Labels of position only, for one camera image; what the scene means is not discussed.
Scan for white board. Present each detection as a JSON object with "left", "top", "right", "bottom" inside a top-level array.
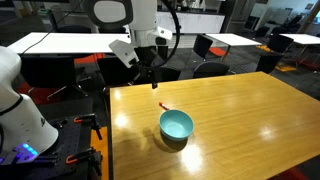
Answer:
[{"left": 249, "top": 2, "right": 268, "bottom": 19}]

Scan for large white table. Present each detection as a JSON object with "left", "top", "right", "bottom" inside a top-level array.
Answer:
[{"left": 7, "top": 31, "right": 132, "bottom": 55}]

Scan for black office chair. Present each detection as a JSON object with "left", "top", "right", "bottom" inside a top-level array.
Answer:
[
  {"left": 287, "top": 14, "right": 304, "bottom": 28},
  {"left": 19, "top": 54, "right": 90, "bottom": 101},
  {"left": 57, "top": 25, "right": 93, "bottom": 34},
  {"left": 254, "top": 26, "right": 272, "bottom": 38},
  {"left": 267, "top": 34, "right": 295, "bottom": 54},
  {"left": 159, "top": 65, "right": 182, "bottom": 83},
  {"left": 255, "top": 52, "right": 284, "bottom": 75},
  {"left": 156, "top": 35, "right": 170, "bottom": 62},
  {"left": 96, "top": 55, "right": 141, "bottom": 88},
  {"left": 193, "top": 33, "right": 214, "bottom": 60},
  {"left": 192, "top": 61, "right": 232, "bottom": 80}
]

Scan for thin black cable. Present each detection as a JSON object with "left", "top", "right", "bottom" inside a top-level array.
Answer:
[{"left": 19, "top": 0, "right": 84, "bottom": 56}]

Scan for red and white marker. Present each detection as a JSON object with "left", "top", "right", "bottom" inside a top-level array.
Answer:
[{"left": 158, "top": 101, "right": 171, "bottom": 111}]

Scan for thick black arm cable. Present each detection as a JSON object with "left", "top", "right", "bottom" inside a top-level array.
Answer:
[{"left": 143, "top": 0, "right": 182, "bottom": 70}]

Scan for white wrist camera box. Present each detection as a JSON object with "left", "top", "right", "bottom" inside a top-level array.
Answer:
[{"left": 108, "top": 39, "right": 140, "bottom": 70}]

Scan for white table with metal legs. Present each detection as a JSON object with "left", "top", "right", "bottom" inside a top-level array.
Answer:
[
  {"left": 279, "top": 33, "right": 320, "bottom": 58},
  {"left": 204, "top": 32, "right": 263, "bottom": 63}
]

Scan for brown wooden beam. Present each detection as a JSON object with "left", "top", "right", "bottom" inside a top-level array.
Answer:
[{"left": 305, "top": 0, "right": 320, "bottom": 33}]

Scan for teal plastic bowl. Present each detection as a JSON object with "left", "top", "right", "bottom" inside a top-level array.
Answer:
[{"left": 158, "top": 109, "right": 195, "bottom": 142}]

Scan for steel grey fridge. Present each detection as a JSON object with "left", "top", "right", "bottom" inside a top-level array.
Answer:
[{"left": 222, "top": 0, "right": 258, "bottom": 34}]

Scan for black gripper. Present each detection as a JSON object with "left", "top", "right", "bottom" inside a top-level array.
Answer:
[{"left": 134, "top": 46, "right": 159, "bottom": 90}]

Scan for white counter cabinet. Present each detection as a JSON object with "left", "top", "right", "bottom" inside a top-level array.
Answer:
[{"left": 156, "top": 11, "right": 226, "bottom": 34}]

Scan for green bin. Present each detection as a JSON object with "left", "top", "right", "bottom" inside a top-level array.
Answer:
[{"left": 37, "top": 8, "right": 51, "bottom": 18}]

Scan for orange and black clamp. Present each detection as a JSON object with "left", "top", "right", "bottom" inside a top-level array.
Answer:
[
  {"left": 73, "top": 113, "right": 103, "bottom": 141},
  {"left": 65, "top": 147, "right": 103, "bottom": 176}
]

